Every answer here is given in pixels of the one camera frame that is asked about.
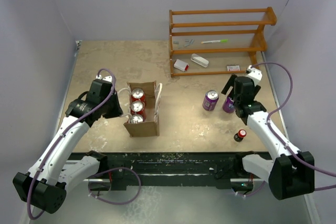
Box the purple Fanta can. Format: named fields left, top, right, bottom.
left=222, top=96, right=235, bottom=113
left=202, top=90, right=219, bottom=111
left=129, top=114, right=144, bottom=124

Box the red cola can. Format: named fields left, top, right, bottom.
left=130, top=101, right=145, bottom=115
left=131, top=88, right=145, bottom=102

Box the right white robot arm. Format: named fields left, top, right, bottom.
left=222, top=70, right=315, bottom=200

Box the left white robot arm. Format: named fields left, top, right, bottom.
left=13, top=76, right=123, bottom=214

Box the small red label card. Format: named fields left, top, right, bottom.
left=227, top=65, right=240, bottom=71

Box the white stapler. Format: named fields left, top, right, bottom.
left=191, top=54, right=209, bottom=68

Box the dark bottle with red cap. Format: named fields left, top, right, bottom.
left=234, top=129, right=247, bottom=142

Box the white and red box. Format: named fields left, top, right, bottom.
left=173, top=59, right=189, bottom=72

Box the orange wooden shelf rack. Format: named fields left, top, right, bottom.
left=169, top=7, right=277, bottom=77

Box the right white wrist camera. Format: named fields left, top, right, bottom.
left=246, top=65, right=263, bottom=85

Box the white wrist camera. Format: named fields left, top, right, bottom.
left=96, top=74, right=113, bottom=83
left=246, top=65, right=263, bottom=85

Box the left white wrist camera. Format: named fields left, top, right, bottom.
left=96, top=74, right=113, bottom=83

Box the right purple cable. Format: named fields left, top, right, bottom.
left=230, top=62, right=336, bottom=198

